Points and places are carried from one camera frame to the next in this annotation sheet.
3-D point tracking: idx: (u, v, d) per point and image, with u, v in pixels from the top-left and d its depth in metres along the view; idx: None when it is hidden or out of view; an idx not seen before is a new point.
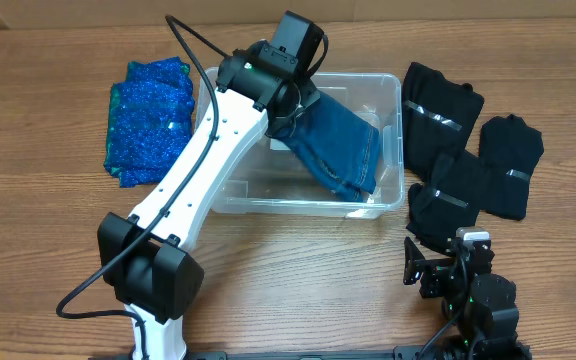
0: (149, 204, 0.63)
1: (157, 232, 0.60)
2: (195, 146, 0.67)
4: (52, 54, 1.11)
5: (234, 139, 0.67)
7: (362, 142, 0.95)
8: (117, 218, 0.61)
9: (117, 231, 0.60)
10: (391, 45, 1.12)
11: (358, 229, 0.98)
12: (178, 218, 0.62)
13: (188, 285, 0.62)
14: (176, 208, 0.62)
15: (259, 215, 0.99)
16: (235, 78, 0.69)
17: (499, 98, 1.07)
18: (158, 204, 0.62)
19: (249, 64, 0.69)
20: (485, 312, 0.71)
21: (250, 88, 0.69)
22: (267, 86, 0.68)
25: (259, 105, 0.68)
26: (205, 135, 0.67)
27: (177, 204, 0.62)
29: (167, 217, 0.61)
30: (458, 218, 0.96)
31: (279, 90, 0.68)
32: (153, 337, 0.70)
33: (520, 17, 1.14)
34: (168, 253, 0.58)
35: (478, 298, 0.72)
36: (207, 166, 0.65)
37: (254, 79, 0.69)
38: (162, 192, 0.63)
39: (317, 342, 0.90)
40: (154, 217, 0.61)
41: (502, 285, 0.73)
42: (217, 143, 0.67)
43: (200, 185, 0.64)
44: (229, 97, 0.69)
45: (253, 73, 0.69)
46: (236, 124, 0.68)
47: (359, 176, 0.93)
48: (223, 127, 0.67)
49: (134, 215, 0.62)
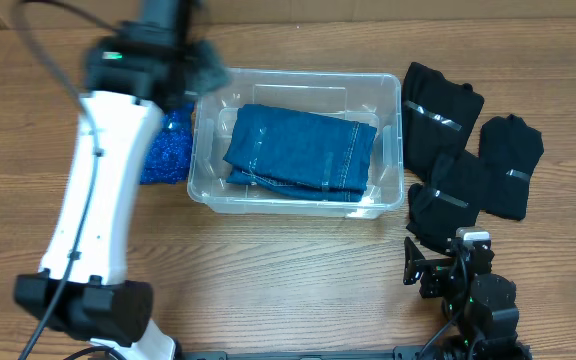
0: (55, 250, 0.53)
1: (75, 279, 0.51)
2: (81, 171, 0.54)
4: (52, 54, 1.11)
5: (123, 143, 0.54)
7: (346, 144, 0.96)
8: (27, 280, 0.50)
9: (33, 296, 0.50)
10: (391, 45, 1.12)
11: (358, 229, 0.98)
12: (95, 252, 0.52)
13: (135, 308, 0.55)
14: (86, 247, 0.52)
15: (259, 215, 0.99)
16: (104, 74, 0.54)
17: (499, 98, 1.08)
18: (63, 248, 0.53)
19: (115, 53, 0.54)
20: (485, 312, 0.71)
21: (124, 78, 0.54)
22: (140, 71, 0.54)
25: (136, 98, 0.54)
26: (88, 154, 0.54)
27: (85, 237, 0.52)
29: (79, 260, 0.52)
30: (458, 218, 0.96)
31: (154, 70, 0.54)
32: (132, 353, 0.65)
33: (520, 17, 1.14)
34: (95, 298, 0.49)
35: (478, 298, 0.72)
36: (104, 181, 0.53)
37: (122, 69, 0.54)
38: (64, 234, 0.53)
39: (317, 342, 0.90)
40: (65, 264, 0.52)
41: (502, 285, 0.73)
42: (106, 158, 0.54)
43: (101, 208, 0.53)
44: (101, 102, 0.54)
45: (121, 61, 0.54)
46: (121, 129, 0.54)
47: (339, 177, 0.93)
48: (105, 138, 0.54)
49: (45, 269, 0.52)
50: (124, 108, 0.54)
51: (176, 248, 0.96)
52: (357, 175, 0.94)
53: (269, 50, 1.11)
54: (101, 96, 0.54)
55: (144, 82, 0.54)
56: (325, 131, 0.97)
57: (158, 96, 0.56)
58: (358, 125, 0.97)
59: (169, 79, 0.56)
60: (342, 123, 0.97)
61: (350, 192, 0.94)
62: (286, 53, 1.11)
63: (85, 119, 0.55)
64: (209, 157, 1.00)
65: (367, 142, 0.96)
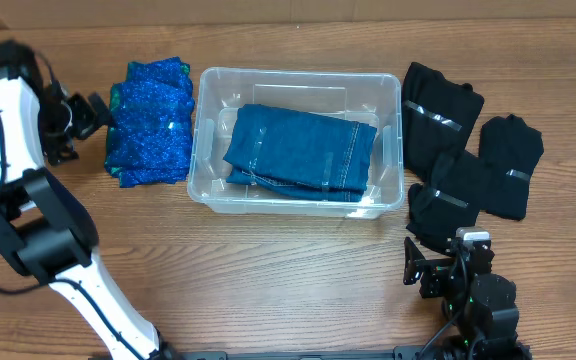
0: None
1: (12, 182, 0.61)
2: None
4: (52, 54, 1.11)
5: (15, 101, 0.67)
7: (346, 144, 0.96)
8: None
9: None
10: (391, 45, 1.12)
11: (358, 229, 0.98)
12: (17, 157, 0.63)
13: (77, 209, 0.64)
14: (14, 157, 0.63)
15: (259, 214, 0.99)
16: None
17: (499, 98, 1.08)
18: None
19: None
20: (485, 312, 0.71)
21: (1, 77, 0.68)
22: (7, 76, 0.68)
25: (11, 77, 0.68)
26: None
27: (13, 154, 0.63)
29: (12, 166, 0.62)
30: (458, 218, 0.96)
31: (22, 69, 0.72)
32: (103, 297, 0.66)
33: (520, 17, 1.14)
34: (36, 181, 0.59)
35: (478, 298, 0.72)
36: (11, 122, 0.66)
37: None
38: None
39: (317, 342, 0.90)
40: None
41: (502, 285, 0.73)
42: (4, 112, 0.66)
43: (16, 130, 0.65)
44: None
45: None
46: (7, 99, 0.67)
47: (339, 177, 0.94)
48: (2, 101, 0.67)
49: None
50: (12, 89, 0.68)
51: (176, 248, 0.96)
52: (357, 176, 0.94)
53: (268, 50, 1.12)
54: None
55: (13, 71, 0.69)
56: (325, 131, 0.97)
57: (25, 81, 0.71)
58: (358, 125, 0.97)
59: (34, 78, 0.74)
60: (342, 123, 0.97)
61: (350, 191, 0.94)
62: (285, 52, 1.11)
63: None
64: (210, 158, 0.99)
65: (367, 142, 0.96)
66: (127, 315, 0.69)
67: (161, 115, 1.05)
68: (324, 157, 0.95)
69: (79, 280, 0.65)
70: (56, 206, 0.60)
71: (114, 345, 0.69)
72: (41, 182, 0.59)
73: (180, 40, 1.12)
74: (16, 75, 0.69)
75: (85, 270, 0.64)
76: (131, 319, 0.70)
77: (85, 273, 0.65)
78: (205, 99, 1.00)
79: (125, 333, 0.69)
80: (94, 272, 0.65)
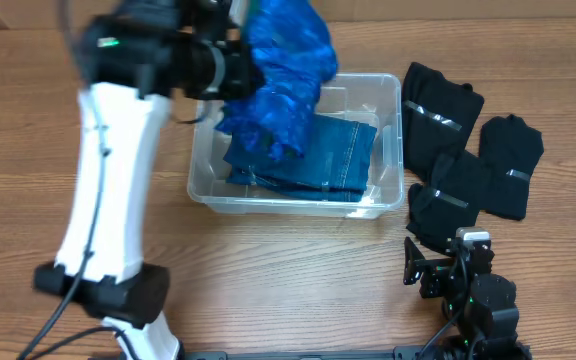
0: (69, 246, 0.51)
1: (88, 275, 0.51)
2: (86, 172, 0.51)
4: (52, 54, 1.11)
5: (130, 142, 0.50)
7: (346, 144, 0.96)
8: (44, 273, 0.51)
9: (48, 280, 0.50)
10: (391, 45, 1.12)
11: (357, 229, 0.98)
12: (104, 249, 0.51)
13: (152, 293, 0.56)
14: (99, 245, 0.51)
15: (258, 214, 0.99)
16: (101, 65, 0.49)
17: (499, 98, 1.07)
18: (77, 241, 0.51)
19: (109, 38, 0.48)
20: (485, 311, 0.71)
21: (121, 70, 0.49)
22: (140, 63, 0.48)
25: (139, 94, 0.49)
26: (93, 153, 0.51)
27: (99, 241, 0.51)
29: (94, 257, 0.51)
30: (458, 218, 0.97)
31: (157, 52, 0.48)
32: (140, 344, 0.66)
33: (521, 17, 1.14)
34: (108, 295, 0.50)
35: (478, 298, 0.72)
36: (112, 179, 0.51)
37: (122, 52, 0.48)
38: (74, 234, 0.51)
39: (317, 342, 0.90)
40: (79, 261, 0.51)
41: (502, 285, 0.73)
42: (112, 131, 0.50)
43: (116, 187, 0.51)
44: (105, 95, 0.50)
45: (115, 48, 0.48)
46: (126, 126, 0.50)
47: (339, 177, 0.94)
48: (111, 135, 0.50)
49: (59, 264, 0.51)
50: (124, 101, 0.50)
51: (176, 248, 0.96)
52: (357, 175, 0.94)
53: None
54: (103, 92, 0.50)
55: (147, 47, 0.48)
56: (325, 131, 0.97)
57: (162, 85, 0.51)
58: (358, 125, 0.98)
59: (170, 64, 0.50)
60: (342, 123, 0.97)
61: (350, 191, 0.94)
62: None
63: (88, 109, 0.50)
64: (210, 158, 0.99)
65: (367, 142, 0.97)
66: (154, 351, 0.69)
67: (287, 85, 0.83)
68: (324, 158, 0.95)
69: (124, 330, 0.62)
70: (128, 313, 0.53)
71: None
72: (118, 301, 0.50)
73: None
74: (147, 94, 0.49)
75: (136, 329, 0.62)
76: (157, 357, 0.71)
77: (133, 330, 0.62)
78: None
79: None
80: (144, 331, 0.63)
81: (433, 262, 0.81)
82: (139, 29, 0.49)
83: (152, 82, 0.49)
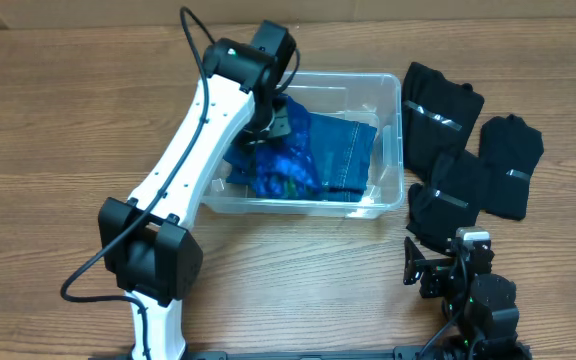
0: (146, 186, 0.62)
1: (156, 212, 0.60)
2: (186, 131, 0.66)
4: (52, 53, 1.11)
5: (224, 119, 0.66)
7: (345, 144, 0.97)
8: (117, 202, 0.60)
9: (118, 212, 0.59)
10: (391, 45, 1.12)
11: (357, 229, 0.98)
12: (177, 196, 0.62)
13: (187, 265, 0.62)
14: (173, 189, 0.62)
15: (258, 215, 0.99)
16: (220, 64, 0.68)
17: (499, 98, 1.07)
18: (155, 186, 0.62)
19: (233, 49, 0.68)
20: (485, 312, 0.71)
21: (237, 73, 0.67)
22: (252, 71, 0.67)
25: (244, 88, 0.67)
26: (196, 118, 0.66)
27: (174, 185, 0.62)
29: (165, 198, 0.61)
30: (458, 218, 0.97)
31: (263, 73, 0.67)
32: (156, 327, 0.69)
33: (521, 17, 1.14)
34: (166, 233, 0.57)
35: (478, 298, 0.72)
36: (203, 141, 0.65)
37: (236, 63, 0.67)
38: (159, 176, 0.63)
39: (317, 342, 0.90)
40: (152, 199, 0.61)
41: (501, 285, 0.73)
42: (214, 107, 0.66)
43: (195, 162, 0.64)
44: (215, 84, 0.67)
45: (235, 56, 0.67)
46: (225, 106, 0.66)
47: (339, 177, 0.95)
48: (213, 111, 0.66)
49: (133, 198, 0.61)
50: (231, 90, 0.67)
51: None
52: (357, 176, 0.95)
53: None
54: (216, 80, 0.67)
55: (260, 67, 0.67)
56: (325, 131, 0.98)
57: (258, 95, 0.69)
58: (358, 125, 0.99)
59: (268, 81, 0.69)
60: (342, 123, 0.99)
61: (350, 191, 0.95)
62: None
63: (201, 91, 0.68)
64: None
65: (367, 141, 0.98)
66: (166, 343, 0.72)
67: None
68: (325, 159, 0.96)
69: (147, 306, 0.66)
70: (171, 259, 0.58)
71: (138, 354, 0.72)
72: (172, 243, 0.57)
73: (180, 40, 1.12)
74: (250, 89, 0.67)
75: (158, 306, 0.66)
76: (167, 347, 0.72)
77: (155, 306, 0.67)
78: None
79: (153, 353, 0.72)
80: (163, 311, 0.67)
81: (433, 261, 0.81)
82: (251, 51, 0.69)
83: (256, 87, 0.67)
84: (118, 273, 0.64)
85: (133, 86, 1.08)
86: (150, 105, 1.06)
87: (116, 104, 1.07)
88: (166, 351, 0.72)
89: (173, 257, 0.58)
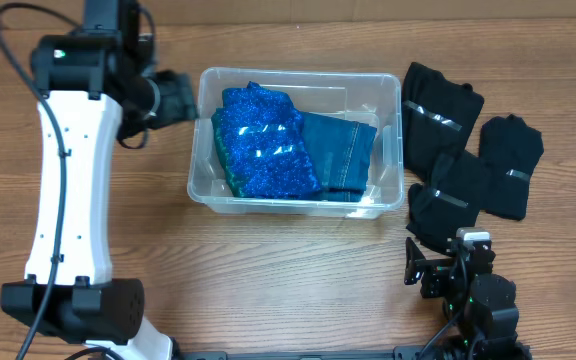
0: (38, 255, 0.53)
1: (61, 281, 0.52)
2: (51, 176, 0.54)
4: None
5: (88, 140, 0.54)
7: (345, 145, 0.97)
8: (14, 289, 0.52)
9: (20, 301, 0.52)
10: (391, 45, 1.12)
11: (355, 229, 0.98)
12: (71, 249, 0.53)
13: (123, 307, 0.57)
14: (66, 247, 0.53)
15: (258, 214, 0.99)
16: (53, 74, 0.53)
17: (499, 98, 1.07)
18: (46, 253, 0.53)
19: (59, 50, 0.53)
20: (485, 311, 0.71)
21: (76, 77, 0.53)
22: (94, 67, 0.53)
25: (92, 93, 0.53)
26: (55, 156, 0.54)
27: (64, 239, 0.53)
29: (63, 262, 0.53)
30: (458, 218, 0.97)
31: (107, 62, 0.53)
32: (128, 353, 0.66)
33: (521, 17, 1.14)
34: (84, 300, 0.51)
35: (478, 298, 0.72)
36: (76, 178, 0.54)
37: (72, 68, 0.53)
38: (44, 237, 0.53)
39: (317, 342, 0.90)
40: (49, 269, 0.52)
41: (502, 286, 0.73)
42: (70, 133, 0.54)
43: (78, 203, 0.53)
44: (58, 103, 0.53)
45: (65, 57, 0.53)
46: (82, 125, 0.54)
47: (338, 178, 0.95)
48: (69, 138, 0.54)
49: (31, 275, 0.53)
50: (78, 103, 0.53)
51: (177, 248, 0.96)
52: (357, 176, 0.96)
53: (268, 50, 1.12)
54: (54, 101, 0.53)
55: (99, 59, 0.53)
56: (325, 131, 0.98)
57: (112, 88, 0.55)
58: (358, 125, 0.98)
59: (122, 69, 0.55)
60: (342, 123, 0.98)
61: (350, 192, 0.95)
62: (285, 53, 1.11)
63: (44, 118, 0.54)
64: (210, 158, 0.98)
65: (367, 142, 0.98)
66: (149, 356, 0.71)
67: (268, 132, 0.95)
68: (324, 160, 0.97)
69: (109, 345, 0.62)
70: (100, 320, 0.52)
71: None
72: (92, 307, 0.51)
73: (180, 40, 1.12)
74: (100, 92, 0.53)
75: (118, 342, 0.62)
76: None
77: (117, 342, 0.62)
78: (204, 101, 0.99)
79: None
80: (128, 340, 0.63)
81: (434, 261, 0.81)
82: (82, 41, 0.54)
83: (111, 81, 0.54)
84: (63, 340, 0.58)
85: None
86: None
87: None
88: None
89: (99, 318, 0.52)
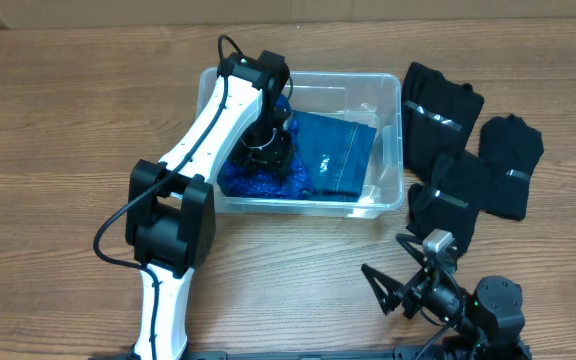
0: (175, 153, 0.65)
1: (184, 173, 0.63)
2: (205, 116, 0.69)
4: (52, 53, 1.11)
5: (240, 105, 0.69)
7: (343, 146, 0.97)
8: (146, 164, 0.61)
9: (148, 175, 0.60)
10: (391, 45, 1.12)
11: (353, 229, 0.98)
12: (200, 158, 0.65)
13: (206, 228, 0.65)
14: (197, 156, 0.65)
15: (258, 215, 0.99)
16: (233, 69, 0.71)
17: (499, 98, 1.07)
18: (181, 153, 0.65)
19: (245, 60, 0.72)
20: (490, 317, 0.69)
21: (246, 75, 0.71)
22: (259, 76, 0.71)
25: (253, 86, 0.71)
26: (215, 104, 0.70)
27: (198, 153, 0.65)
29: (191, 162, 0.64)
30: (459, 218, 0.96)
31: (269, 80, 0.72)
32: (166, 306, 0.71)
33: (521, 17, 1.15)
34: (195, 189, 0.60)
35: (483, 303, 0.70)
36: (221, 124, 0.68)
37: (248, 69, 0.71)
38: (185, 146, 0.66)
39: (317, 342, 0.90)
40: (180, 162, 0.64)
41: (508, 290, 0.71)
42: (231, 97, 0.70)
43: (216, 138, 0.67)
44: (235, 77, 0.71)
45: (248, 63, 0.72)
46: (240, 96, 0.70)
47: (335, 180, 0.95)
48: (230, 99, 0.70)
49: (163, 161, 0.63)
50: (245, 83, 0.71)
51: None
52: (352, 180, 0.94)
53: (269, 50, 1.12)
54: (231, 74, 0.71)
55: (265, 75, 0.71)
56: (323, 132, 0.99)
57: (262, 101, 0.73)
58: (357, 127, 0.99)
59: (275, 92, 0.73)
60: (341, 125, 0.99)
61: (345, 194, 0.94)
62: (286, 53, 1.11)
63: (220, 84, 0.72)
64: None
65: (366, 145, 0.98)
66: (171, 329, 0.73)
67: None
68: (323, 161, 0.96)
69: (161, 280, 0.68)
70: (197, 216, 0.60)
71: (146, 337, 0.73)
72: (200, 196, 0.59)
73: (181, 40, 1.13)
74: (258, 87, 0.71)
75: (172, 278, 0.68)
76: (173, 334, 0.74)
77: (170, 279, 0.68)
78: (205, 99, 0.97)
79: (159, 340, 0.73)
80: (178, 285, 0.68)
81: (412, 282, 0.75)
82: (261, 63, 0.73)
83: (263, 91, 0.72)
84: (141, 237, 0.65)
85: (133, 86, 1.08)
86: (150, 105, 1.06)
87: (116, 104, 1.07)
88: (171, 338, 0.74)
89: (199, 213, 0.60)
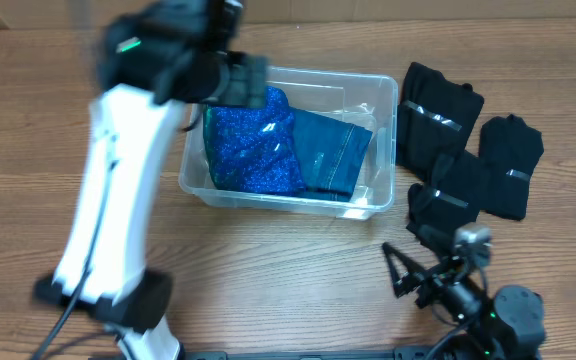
0: (71, 258, 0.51)
1: (86, 295, 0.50)
2: (94, 179, 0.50)
4: (51, 54, 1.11)
5: (141, 150, 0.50)
7: (338, 146, 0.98)
8: (46, 285, 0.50)
9: (48, 295, 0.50)
10: (391, 45, 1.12)
11: (352, 229, 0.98)
12: (103, 263, 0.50)
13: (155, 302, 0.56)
14: (98, 261, 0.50)
15: (258, 215, 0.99)
16: (116, 67, 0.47)
17: (499, 98, 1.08)
18: (78, 258, 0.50)
19: (130, 40, 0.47)
20: (509, 329, 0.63)
21: (139, 75, 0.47)
22: (159, 64, 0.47)
25: (155, 100, 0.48)
26: (102, 159, 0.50)
27: (98, 256, 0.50)
29: (92, 274, 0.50)
30: (458, 218, 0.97)
31: (174, 61, 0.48)
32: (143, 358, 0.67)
33: (521, 17, 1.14)
34: (107, 312, 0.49)
35: (500, 313, 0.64)
36: (119, 189, 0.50)
37: (138, 57, 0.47)
38: (79, 245, 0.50)
39: (317, 342, 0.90)
40: (77, 277, 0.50)
41: (528, 300, 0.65)
42: (121, 139, 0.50)
43: (115, 223, 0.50)
44: (118, 103, 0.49)
45: (132, 49, 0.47)
46: (137, 131, 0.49)
47: (326, 178, 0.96)
48: (120, 144, 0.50)
49: (58, 282, 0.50)
50: (139, 108, 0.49)
51: (175, 249, 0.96)
52: (344, 178, 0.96)
53: (269, 50, 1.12)
54: (116, 99, 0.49)
55: (163, 60, 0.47)
56: (319, 132, 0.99)
57: (179, 88, 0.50)
58: (353, 128, 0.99)
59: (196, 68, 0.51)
60: (337, 124, 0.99)
61: (336, 193, 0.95)
62: (285, 53, 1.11)
63: (100, 114, 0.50)
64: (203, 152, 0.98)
65: (360, 145, 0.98)
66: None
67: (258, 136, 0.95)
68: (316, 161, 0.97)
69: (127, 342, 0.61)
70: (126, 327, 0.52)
71: None
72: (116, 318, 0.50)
73: None
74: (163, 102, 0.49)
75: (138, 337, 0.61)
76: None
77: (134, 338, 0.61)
78: None
79: None
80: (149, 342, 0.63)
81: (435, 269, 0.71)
82: (160, 29, 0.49)
83: (169, 88, 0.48)
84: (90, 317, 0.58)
85: None
86: None
87: None
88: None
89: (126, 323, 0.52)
